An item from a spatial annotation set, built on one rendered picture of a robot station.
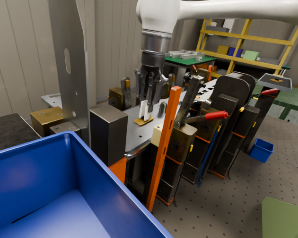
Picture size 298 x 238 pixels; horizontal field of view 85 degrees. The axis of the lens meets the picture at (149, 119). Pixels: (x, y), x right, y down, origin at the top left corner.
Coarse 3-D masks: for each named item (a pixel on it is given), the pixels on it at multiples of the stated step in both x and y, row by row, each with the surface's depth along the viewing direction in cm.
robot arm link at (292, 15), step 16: (208, 0) 55; (224, 0) 52; (240, 0) 50; (256, 0) 48; (272, 0) 47; (288, 0) 47; (192, 16) 58; (208, 16) 56; (224, 16) 54; (240, 16) 52; (256, 16) 50; (272, 16) 49; (288, 16) 49
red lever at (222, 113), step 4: (212, 112) 45; (216, 112) 44; (220, 112) 43; (224, 112) 43; (196, 116) 49; (200, 116) 47; (204, 116) 46; (208, 116) 45; (212, 116) 44; (216, 116) 43; (220, 116) 43; (224, 116) 42; (184, 120) 50; (188, 120) 50; (192, 120) 49; (196, 120) 48; (200, 120) 47; (208, 120) 46
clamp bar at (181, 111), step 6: (186, 78) 45; (192, 78) 44; (198, 78) 43; (192, 84) 44; (198, 84) 44; (204, 84) 44; (192, 90) 45; (198, 90) 47; (186, 96) 46; (192, 96) 45; (186, 102) 47; (192, 102) 49; (180, 108) 49; (186, 108) 48; (180, 114) 49; (186, 114) 51; (180, 120) 50
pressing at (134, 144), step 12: (180, 96) 93; (204, 96) 98; (132, 108) 71; (156, 108) 74; (132, 120) 62; (156, 120) 64; (132, 132) 55; (144, 132) 56; (132, 144) 49; (144, 144) 49; (132, 156) 45
